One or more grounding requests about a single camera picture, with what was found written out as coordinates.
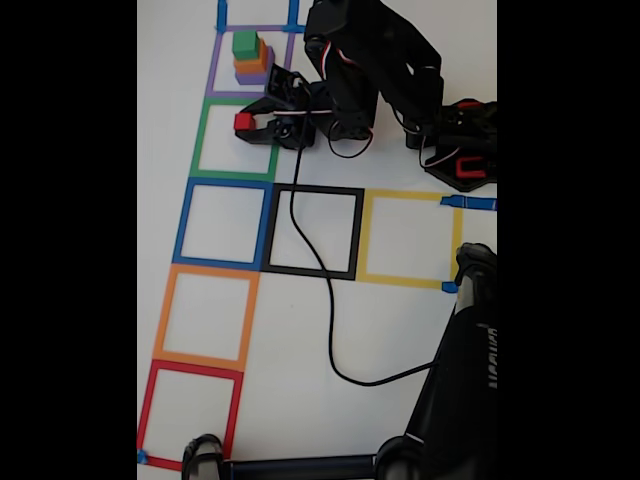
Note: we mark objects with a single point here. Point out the orange square frame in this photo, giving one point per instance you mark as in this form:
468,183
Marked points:
162,320

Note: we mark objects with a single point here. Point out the black tripod stand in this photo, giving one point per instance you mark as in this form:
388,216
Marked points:
450,400

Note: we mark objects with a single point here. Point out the small red cube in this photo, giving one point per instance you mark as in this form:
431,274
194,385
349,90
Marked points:
243,121

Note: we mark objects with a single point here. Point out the purple square block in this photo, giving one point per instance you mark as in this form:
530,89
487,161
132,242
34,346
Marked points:
252,79

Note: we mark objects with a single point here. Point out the green square frame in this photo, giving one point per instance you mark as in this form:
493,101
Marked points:
197,145

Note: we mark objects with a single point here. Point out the purple square frame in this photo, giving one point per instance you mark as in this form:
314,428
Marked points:
212,65

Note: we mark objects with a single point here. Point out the long blue tape strip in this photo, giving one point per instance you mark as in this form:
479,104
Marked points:
475,203

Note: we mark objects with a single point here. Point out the small blue tape piece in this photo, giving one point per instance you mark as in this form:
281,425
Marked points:
142,456
449,287

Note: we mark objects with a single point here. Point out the yellow square frame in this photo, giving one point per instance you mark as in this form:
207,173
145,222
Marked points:
400,194

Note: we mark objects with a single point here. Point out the black square frame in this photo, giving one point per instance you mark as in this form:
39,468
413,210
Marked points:
350,235

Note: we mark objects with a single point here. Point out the orange square block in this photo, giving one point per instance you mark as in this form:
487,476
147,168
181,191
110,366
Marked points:
250,66

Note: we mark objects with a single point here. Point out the green cube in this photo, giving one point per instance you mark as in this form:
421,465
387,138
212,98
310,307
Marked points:
245,44

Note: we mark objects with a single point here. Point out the blue square frame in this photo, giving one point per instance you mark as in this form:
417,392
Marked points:
181,225

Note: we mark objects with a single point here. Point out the red square frame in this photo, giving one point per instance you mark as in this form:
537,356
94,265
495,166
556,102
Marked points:
146,410

